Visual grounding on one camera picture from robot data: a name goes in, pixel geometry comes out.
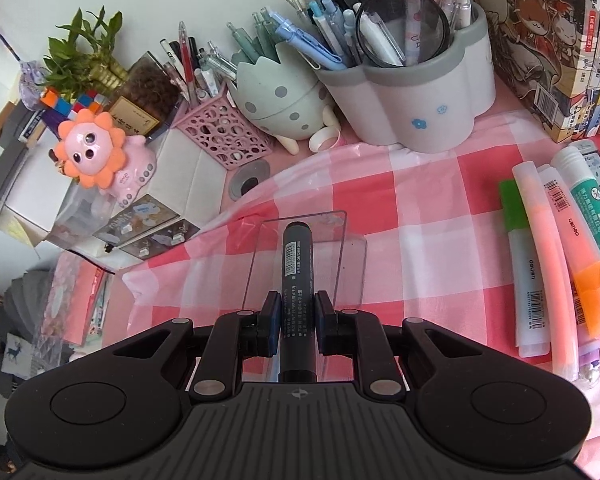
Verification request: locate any orange highlighter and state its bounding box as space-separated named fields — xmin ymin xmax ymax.
xmin=536 ymin=164 xmax=600 ymax=338

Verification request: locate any pink lattice pen holder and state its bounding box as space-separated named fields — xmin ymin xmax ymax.
xmin=174 ymin=82 xmax=273 ymax=171

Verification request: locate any purple hanging sachet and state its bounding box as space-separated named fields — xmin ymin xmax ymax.
xmin=0 ymin=2 xmax=46 ymax=111

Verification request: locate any black magnifying glass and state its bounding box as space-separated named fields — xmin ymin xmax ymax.
xmin=355 ymin=0 xmax=452 ymax=67

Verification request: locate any pink checkered tablecloth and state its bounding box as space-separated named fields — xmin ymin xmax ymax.
xmin=122 ymin=110 xmax=600 ymax=466

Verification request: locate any white drawer organiser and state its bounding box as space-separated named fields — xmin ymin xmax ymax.
xmin=2 ymin=125 xmax=231 ymax=256

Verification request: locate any grey desk grommet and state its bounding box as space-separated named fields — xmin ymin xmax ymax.
xmin=228 ymin=161 xmax=271 ymax=197

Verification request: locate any green bamboo plant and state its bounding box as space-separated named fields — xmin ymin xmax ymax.
xmin=42 ymin=6 xmax=131 ymax=101

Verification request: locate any bunch of pastel pens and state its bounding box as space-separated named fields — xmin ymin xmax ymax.
xmin=285 ymin=0 xmax=473 ymax=71

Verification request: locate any white ring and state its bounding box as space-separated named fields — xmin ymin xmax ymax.
xmin=308 ymin=126 xmax=342 ymax=152

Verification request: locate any green highlighter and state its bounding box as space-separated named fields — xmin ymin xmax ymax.
xmin=498 ymin=179 xmax=552 ymax=358

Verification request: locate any bunch of green pens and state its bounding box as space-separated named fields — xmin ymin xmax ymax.
xmin=227 ymin=7 xmax=281 ymax=66

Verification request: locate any clear small drawer cabinet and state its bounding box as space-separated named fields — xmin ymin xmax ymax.
xmin=45 ymin=192 xmax=201 ymax=261

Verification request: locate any clear box with brown contents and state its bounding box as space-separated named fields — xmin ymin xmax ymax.
xmin=105 ymin=51 xmax=186 ymax=141

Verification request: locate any green glue stick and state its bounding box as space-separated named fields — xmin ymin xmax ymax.
xmin=551 ymin=145 xmax=600 ymax=281

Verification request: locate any pale pink tube pen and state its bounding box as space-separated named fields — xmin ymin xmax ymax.
xmin=511 ymin=160 xmax=580 ymax=382

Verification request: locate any pink patterned flat box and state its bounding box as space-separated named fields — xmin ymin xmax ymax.
xmin=42 ymin=252 xmax=113 ymax=356

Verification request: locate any green spotted egg pen holder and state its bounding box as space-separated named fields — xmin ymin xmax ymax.
xmin=228 ymin=40 xmax=337 ymax=156

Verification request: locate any pink spine comic book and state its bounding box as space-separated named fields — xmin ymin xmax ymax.
xmin=472 ymin=0 xmax=600 ymax=143

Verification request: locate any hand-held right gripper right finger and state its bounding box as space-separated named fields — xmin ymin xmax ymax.
xmin=316 ymin=290 xmax=486 ymax=404

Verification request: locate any clear acrylic box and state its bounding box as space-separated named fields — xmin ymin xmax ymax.
xmin=242 ymin=210 xmax=368 ymax=313

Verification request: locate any white grey flower-shaped pen holder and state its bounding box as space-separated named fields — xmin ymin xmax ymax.
xmin=314 ymin=2 xmax=497 ymax=153

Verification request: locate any bunch of red black pens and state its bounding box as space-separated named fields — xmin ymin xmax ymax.
xmin=160 ymin=21 xmax=231 ymax=108

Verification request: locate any black marker pen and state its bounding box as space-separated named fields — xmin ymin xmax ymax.
xmin=280 ymin=221 xmax=317 ymax=383

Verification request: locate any stack of grey boxes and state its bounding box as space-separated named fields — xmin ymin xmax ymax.
xmin=0 ymin=102 xmax=46 ymax=213

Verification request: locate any colourful puzzle cube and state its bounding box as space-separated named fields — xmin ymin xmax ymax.
xmin=39 ymin=87 xmax=106 ymax=126

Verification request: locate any pink orange sunflower toy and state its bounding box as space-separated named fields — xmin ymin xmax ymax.
xmin=50 ymin=108 xmax=157 ymax=208

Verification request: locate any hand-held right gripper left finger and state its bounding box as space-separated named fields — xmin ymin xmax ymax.
xmin=102 ymin=290 xmax=282 ymax=404

